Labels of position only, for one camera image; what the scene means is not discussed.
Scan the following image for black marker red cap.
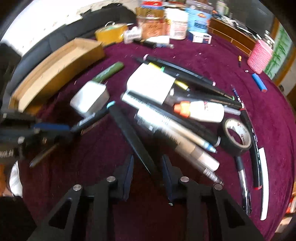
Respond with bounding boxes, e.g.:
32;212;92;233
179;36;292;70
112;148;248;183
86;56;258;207
240;108;262;190

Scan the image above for small yellow black item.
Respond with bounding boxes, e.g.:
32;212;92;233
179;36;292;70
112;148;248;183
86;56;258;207
238;55;242;68

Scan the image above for black lipstick tube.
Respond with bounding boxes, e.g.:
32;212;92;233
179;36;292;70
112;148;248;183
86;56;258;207
132;39;174;49

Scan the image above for small white blue box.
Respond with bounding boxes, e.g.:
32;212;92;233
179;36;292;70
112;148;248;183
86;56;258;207
188;31;212;44

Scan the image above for cardboard tray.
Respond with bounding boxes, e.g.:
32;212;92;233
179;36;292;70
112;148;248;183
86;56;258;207
8;38;105;114

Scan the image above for blue ballpoint pen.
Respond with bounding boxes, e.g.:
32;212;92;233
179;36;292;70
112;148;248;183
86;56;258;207
231;85;244;108

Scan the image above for silver marker pen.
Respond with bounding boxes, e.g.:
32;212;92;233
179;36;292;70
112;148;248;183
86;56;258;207
121;92;217;153

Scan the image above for clear gel pen black grip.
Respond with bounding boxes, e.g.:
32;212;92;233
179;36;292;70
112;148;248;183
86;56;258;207
234;156;252;216

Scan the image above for black leather sofa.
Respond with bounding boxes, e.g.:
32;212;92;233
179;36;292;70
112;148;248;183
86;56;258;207
1;3;137;108

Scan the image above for white paint marker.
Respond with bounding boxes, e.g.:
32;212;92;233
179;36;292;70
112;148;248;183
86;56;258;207
135;108;224;185

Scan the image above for white glue bottle orange cap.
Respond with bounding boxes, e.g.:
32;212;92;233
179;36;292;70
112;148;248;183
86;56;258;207
174;100;224;123

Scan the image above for black electrical tape roll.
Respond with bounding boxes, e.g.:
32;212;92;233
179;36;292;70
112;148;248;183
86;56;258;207
218;118;252;156

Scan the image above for pink knitted bottle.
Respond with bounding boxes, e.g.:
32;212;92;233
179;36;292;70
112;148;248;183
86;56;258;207
247;30;275;74

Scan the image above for white metal cube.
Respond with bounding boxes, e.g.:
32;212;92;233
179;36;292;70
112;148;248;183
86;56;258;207
70;81;109;118

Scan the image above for yellow highlighter pen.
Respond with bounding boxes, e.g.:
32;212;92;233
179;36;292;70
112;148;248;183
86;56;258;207
148;63;190;91

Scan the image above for clear jar red lid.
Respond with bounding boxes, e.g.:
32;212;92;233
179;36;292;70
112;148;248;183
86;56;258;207
135;1;167;39

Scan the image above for yellow tape roll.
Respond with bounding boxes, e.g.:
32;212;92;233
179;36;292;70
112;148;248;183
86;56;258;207
95;22;128;46

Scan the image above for white plastic jar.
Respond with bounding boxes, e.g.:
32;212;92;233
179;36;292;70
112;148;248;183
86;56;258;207
165;8;188;40

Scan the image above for black marker blue tip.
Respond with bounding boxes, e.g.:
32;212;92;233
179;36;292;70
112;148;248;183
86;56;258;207
70;101;116;135

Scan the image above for blue white canister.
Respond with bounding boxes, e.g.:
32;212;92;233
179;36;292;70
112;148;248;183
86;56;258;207
185;1;213;33

